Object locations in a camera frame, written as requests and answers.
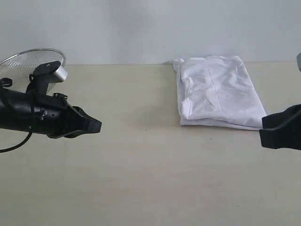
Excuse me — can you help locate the white t-shirt red print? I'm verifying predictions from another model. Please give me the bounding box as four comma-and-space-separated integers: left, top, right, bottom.
173, 56, 266, 130

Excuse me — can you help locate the metal mesh basket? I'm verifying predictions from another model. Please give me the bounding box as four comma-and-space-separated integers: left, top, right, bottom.
0, 48, 66, 92

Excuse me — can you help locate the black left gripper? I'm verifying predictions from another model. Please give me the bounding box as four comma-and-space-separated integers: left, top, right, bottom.
25, 93, 102, 139

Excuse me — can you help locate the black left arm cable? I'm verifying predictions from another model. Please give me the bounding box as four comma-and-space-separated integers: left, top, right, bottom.
0, 130, 33, 154

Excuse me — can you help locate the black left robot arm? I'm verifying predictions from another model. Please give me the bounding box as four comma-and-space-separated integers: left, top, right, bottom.
0, 78, 102, 139

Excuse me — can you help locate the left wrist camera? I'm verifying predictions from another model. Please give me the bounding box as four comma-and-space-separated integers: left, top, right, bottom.
26, 61, 68, 95

